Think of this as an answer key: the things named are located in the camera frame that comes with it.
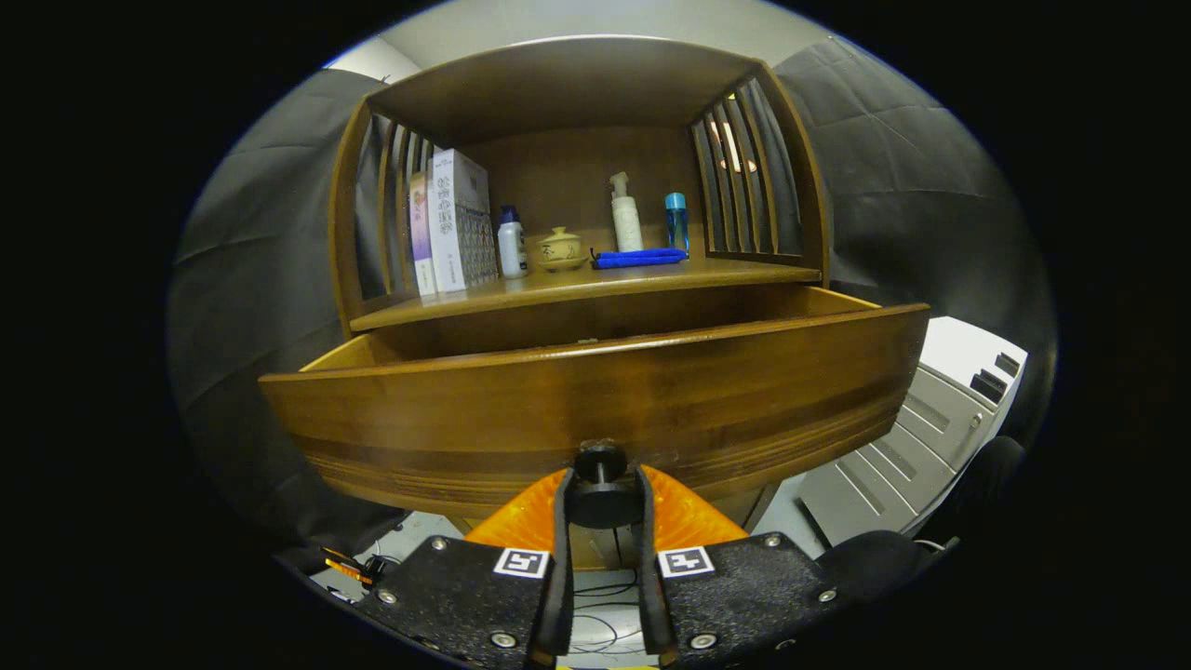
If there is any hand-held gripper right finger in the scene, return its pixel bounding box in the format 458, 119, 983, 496
636, 463, 846, 666

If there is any thick white book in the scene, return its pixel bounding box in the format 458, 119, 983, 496
428, 149, 500, 294

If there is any white pump bottle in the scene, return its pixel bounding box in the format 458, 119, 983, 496
609, 171, 645, 253

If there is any yellow lidded teacup with saucer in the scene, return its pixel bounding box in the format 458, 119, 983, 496
534, 226, 589, 273

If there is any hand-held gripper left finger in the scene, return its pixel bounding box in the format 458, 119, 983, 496
358, 465, 578, 669

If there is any brown wooden cabinet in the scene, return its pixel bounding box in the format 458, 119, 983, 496
328, 35, 832, 570

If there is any white bottle with blue cap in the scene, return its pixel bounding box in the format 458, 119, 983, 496
497, 205, 529, 280

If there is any wooden drawer with black knob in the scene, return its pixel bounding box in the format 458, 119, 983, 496
259, 284, 931, 531

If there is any small orange black tool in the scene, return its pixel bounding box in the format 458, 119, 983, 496
321, 547, 387, 587

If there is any white drawer cabinet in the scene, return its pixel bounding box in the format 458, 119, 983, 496
800, 316, 1029, 545

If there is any black floor cable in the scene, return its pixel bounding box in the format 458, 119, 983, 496
568, 577, 648, 657

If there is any wooden countertop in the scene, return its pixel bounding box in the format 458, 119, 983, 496
350, 253, 823, 331

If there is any blue folded cloth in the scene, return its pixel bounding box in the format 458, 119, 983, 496
591, 248, 689, 271

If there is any thin purple book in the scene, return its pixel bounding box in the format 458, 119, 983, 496
409, 170, 438, 299

